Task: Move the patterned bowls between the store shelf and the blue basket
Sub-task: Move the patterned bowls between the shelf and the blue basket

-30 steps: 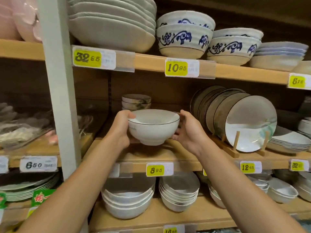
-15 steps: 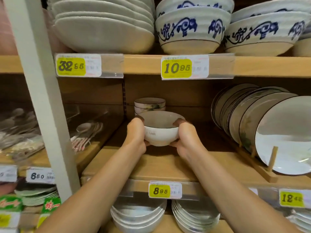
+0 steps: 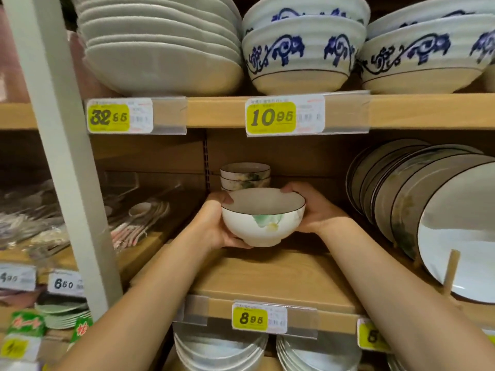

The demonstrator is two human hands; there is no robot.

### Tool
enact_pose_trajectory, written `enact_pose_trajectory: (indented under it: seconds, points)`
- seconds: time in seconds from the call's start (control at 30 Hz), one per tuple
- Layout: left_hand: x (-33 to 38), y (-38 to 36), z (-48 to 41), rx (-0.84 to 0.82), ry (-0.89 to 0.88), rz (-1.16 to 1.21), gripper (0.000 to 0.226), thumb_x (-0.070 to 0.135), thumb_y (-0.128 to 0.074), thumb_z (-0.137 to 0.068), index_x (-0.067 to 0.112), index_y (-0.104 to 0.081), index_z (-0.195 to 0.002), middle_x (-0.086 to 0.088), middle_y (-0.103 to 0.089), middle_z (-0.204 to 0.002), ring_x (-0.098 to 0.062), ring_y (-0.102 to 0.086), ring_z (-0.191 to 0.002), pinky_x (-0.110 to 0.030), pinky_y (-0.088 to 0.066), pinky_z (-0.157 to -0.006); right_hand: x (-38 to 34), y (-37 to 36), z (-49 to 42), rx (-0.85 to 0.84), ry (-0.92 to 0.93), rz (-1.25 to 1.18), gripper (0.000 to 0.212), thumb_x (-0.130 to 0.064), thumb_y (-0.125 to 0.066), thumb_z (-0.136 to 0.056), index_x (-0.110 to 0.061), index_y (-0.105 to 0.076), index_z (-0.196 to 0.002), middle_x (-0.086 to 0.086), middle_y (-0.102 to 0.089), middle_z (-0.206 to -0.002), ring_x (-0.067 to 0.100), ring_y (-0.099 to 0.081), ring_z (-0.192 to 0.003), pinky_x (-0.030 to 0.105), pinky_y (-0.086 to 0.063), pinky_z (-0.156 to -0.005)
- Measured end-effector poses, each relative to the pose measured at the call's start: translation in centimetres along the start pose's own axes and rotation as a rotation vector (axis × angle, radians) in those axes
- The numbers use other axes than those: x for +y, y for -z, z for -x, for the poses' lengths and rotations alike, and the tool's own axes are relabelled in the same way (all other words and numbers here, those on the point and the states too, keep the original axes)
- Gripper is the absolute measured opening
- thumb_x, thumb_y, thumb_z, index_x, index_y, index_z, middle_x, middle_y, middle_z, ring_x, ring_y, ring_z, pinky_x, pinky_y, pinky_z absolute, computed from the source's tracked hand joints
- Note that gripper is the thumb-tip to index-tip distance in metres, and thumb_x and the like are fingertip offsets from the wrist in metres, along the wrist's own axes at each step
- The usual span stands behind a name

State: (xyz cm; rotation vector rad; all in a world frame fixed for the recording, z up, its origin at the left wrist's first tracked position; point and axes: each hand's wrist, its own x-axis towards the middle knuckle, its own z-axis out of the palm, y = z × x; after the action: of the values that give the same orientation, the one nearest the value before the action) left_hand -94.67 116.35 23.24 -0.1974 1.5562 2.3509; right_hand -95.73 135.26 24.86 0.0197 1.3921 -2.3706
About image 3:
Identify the stack of pale green plates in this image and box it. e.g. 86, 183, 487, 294
35, 293, 92, 330

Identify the wooden plate rack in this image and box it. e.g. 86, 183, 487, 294
409, 249, 463, 298

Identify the bundle of pink ceramic spoons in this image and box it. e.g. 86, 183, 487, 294
110, 201, 171, 251

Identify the green sign price tag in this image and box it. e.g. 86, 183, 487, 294
0, 311, 47, 362
68, 316, 93, 350

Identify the row of black-rimmed floral plates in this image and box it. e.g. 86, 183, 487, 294
345, 139, 495, 304

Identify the person's right forearm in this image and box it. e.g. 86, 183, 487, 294
317, 218, 495, 371

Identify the stack of large white bowls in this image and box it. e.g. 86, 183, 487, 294
173, 322, 270, 371

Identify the blue patterned white bowl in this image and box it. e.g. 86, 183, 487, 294
357, 13, 495, 95
241, 15, 367, 96
365, 0, 495, 39
241, 0, 371, 35

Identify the white price tag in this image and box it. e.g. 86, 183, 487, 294
0, 263, 38, 292
47, 269, 85, 298

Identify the stack of large white dishes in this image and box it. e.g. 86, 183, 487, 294
71, 0, 244, 98

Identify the person's right hand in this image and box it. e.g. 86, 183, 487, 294
280, 182, 351, 235

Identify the person's left hand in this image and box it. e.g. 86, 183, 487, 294
189, 191, 253, 255

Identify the person's left forearm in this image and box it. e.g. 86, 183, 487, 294
54, 227, 221, 371

